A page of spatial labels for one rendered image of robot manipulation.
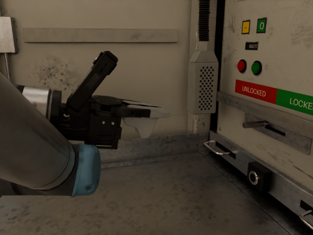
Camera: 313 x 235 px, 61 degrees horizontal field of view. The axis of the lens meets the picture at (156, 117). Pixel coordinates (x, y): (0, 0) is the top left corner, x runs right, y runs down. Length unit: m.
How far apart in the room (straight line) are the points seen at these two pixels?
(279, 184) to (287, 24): 0.33
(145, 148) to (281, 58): 0.46
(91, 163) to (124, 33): 0.55
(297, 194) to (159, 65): 0.54
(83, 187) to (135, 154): 0.46
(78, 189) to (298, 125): 0.39
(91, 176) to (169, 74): 0.58
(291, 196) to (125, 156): 0.46
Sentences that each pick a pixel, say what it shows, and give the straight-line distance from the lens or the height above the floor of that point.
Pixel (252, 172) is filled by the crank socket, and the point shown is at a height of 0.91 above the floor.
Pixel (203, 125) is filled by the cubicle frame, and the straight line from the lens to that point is 0.90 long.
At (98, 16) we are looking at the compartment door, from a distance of 0.88.
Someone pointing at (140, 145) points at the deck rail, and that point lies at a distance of 0.82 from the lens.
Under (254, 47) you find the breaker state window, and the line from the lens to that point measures 0.70.
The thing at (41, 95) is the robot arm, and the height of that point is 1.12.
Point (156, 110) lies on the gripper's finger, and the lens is 0.48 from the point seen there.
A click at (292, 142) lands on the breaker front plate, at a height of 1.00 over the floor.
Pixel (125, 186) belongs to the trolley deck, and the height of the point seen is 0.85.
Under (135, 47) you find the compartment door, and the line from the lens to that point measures 0.87.
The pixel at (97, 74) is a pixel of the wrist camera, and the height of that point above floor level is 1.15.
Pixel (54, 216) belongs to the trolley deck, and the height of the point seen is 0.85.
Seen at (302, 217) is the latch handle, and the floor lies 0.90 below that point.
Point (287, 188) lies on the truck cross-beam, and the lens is 0.63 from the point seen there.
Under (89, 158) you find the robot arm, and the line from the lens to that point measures 0.38.
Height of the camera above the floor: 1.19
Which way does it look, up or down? 16 degrees down
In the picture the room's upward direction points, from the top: straight up
